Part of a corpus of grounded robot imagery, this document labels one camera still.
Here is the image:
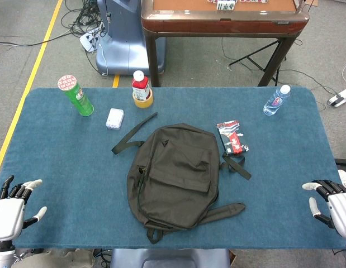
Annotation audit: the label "red drink bottle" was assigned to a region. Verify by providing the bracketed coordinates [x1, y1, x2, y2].
[131, 70, 151, 101]

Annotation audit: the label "brown mahjong table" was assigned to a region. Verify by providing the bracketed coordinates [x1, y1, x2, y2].
[141, 0, 310, 87]

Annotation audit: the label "long black floor cable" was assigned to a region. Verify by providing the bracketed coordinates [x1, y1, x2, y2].
[0, 27, 81, 47]

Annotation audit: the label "thin black floor cable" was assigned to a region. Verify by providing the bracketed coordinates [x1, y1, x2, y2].
[221, 37, 337, 111]

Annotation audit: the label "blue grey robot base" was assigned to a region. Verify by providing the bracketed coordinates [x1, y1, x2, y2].
[95, 0, 167, 76]

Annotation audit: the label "red and black packet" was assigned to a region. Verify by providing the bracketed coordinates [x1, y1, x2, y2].
[216, 119, 250, 156]

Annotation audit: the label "clear water bottle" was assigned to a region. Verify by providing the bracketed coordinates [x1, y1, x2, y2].
[263, 84, 291, 117]

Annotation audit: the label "grey blue robot torso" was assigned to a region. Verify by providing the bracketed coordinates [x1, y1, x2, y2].
[110, 248, 231, 268]

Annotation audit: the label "small white pack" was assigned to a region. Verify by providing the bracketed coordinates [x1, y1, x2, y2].
[105, 108, 125, 130]

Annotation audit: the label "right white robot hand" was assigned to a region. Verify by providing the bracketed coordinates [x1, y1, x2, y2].
[302, 179, 346, 240]

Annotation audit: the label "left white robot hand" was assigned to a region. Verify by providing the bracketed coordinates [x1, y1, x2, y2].
[0, 175, 48, 241]

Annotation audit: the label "green white mahjong tiles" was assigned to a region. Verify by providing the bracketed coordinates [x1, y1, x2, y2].
[216, 0, 236, 11]

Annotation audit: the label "tangled black cable bundle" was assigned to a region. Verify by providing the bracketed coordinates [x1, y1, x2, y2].
[63, 0, 106, 37]

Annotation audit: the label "yellow tape roll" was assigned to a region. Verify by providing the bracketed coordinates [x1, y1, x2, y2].
[132, 88, 154, 109]

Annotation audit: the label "white power strip black plug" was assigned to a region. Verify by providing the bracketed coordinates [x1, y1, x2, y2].
[326, 88, 346, 108]

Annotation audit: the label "black fabric backpack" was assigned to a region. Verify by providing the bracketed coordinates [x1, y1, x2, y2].
[111, 112, 252, 245]

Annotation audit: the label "green chips can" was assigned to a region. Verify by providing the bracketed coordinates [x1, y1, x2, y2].
[57, 74, 94, 117]

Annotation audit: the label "blue table cloth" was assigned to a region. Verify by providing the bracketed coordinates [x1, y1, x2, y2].
[0, 87, 346, 250]

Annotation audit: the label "white power strip with plugs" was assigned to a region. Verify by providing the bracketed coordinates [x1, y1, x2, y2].
[79, 26, 105, 52]

